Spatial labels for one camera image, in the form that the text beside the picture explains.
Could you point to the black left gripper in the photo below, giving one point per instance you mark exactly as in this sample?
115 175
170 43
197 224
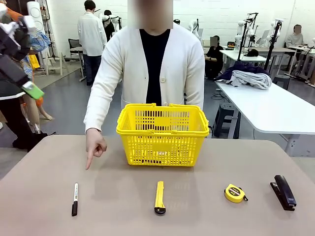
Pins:
12 41

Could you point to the white black marker pen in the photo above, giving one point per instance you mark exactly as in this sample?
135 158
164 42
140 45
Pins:
75 196

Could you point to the yellow black utility knife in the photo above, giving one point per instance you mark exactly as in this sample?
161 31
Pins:
160 196

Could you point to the person's right forearm white sleeve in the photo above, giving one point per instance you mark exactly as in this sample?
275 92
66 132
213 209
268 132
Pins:
97 110

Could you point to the person's left forearm white sleeve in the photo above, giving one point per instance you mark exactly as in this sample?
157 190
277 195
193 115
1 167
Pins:
195 93

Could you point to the person in dark vest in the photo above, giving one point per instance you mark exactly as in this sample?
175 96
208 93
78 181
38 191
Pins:
12 110

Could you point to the person in white shirt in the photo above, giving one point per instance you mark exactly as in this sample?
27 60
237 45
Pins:
91 37

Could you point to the person in white cardigan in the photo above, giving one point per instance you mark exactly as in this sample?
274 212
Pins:
125 61

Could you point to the yellow plastic shopping basket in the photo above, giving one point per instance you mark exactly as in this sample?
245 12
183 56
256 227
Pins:
161 148

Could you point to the seated person in black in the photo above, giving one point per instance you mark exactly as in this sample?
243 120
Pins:
214 56

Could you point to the seated person in gray top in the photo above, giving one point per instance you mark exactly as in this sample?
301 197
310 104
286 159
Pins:
294 39

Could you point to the person's right hand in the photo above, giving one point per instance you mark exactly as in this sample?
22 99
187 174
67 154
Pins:
94 145

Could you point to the yellow bag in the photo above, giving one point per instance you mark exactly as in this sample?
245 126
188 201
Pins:
34 61

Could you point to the white wooden stool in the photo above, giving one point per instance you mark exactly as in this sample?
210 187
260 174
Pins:
55 61

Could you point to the mannequin in patterned dress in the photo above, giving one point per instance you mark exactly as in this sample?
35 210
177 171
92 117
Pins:
40 39

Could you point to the gray office chair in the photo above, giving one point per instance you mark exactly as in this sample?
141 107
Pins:
73 45

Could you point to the white standing air conditioner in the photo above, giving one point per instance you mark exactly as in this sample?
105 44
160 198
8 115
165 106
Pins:
34 14

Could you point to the black white humanoid robot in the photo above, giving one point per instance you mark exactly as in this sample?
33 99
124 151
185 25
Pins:
110 27

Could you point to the black plastic stool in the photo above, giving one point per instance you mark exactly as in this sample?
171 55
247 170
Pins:
226 108

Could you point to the small white table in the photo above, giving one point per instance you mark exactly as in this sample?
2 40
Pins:
236 55

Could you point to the dark navy garment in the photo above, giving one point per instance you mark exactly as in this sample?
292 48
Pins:
243 66

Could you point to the black tripod stand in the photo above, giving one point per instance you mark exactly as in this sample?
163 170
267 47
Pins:
273 44
243 37

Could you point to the gray garment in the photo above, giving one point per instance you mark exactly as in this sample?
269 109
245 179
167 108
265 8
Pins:
251 78

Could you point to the black bag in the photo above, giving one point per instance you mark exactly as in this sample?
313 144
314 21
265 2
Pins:
252 52

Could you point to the yellow tape measure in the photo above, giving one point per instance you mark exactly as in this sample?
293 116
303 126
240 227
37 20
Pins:
233 194

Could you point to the large white table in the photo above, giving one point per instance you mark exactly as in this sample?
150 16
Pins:
270 108

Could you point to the gray round stool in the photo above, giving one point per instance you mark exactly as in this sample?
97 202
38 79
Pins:
281 78

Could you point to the black stapler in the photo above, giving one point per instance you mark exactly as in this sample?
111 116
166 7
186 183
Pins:
285 194

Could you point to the white desk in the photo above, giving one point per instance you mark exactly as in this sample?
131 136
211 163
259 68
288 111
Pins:
304 50

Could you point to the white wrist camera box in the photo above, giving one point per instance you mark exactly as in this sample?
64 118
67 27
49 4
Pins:
28 22

